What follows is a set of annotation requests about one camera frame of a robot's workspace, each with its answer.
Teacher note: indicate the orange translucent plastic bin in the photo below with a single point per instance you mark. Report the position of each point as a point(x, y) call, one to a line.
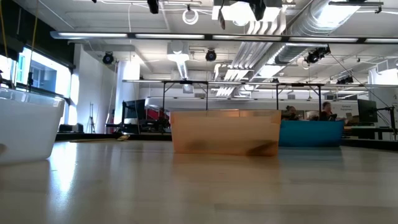
point(224, 130)

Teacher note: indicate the long overhead light bar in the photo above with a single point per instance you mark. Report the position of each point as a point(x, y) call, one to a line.
point(171, 36)

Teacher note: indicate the black round spotlight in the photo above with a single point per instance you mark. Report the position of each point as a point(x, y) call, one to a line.
point(108, 58)
point(211, 55)

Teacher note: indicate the black computer monitor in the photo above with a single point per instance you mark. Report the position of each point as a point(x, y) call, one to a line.
point(134, 109)
point(367, 110)

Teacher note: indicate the red cabinet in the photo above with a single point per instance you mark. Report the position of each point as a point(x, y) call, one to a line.
point(157, 113)

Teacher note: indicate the black ceiling light fixture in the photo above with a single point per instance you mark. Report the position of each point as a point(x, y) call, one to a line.
point(345, 80)

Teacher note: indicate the black desk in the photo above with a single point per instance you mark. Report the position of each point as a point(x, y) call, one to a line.
point(124, 126)

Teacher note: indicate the thin metal tripod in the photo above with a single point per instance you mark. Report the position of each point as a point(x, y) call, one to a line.
point(91, 118)

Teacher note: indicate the bright window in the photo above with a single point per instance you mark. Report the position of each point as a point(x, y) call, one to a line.
point(43, 77)

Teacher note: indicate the teal plastic bin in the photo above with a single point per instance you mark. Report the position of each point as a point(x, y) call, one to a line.
point(311, 133)

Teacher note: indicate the black case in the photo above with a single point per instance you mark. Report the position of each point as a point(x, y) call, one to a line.
point(71, 128)

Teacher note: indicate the dark workbench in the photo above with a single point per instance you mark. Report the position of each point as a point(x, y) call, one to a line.
point(367, 129)

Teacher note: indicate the clear plastic bin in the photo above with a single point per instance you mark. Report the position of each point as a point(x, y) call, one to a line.
point(25, 130)

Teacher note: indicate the silver ventilation duct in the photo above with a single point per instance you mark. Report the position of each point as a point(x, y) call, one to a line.
point(311, 21)

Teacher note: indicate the white air duct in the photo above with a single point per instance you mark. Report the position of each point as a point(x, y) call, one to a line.
point(178, 57)

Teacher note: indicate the black aluminium table frame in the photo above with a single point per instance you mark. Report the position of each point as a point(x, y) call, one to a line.
point(62, 136)

